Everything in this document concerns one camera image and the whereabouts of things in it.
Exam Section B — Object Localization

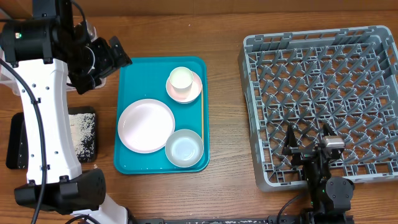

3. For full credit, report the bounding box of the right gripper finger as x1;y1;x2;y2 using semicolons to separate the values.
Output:
323;123;336;136
282;124;299;156

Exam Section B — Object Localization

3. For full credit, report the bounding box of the rice pile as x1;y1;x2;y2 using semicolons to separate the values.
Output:
69;113;95;158

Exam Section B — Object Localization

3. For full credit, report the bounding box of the large white plate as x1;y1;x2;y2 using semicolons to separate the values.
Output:
118;99;175;154

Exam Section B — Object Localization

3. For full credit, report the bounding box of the white cup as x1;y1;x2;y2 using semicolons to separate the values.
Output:
169;67;193;94

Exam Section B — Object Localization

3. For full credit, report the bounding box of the grey bowl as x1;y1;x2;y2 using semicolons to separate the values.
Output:
165;129;204;168

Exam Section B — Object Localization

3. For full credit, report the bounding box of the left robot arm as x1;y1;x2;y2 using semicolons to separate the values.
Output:
1;1;136;223

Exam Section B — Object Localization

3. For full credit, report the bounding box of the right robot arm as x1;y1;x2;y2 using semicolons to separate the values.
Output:
276;124;354;223

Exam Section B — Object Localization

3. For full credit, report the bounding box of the grey dishwasher rack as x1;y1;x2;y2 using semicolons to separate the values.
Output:
238;26;397;192

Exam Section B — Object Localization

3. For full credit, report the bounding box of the black food waste tray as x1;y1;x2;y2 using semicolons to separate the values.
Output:
6;106;98;169

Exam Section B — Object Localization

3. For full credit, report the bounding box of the clear plastic waste bin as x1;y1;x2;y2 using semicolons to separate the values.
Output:
1;22;106;96

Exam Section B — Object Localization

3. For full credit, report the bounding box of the teal serving tray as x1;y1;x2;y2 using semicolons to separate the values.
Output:
114;56;210;175

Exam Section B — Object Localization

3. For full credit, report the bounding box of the wooden chopstick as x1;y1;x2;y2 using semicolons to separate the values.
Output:
201;87;205;143

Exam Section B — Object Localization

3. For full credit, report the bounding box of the small pink saucer plate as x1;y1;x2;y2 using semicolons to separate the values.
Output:
166;72;203;104

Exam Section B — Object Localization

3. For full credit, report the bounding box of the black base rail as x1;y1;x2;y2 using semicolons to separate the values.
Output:
133;215;305;224

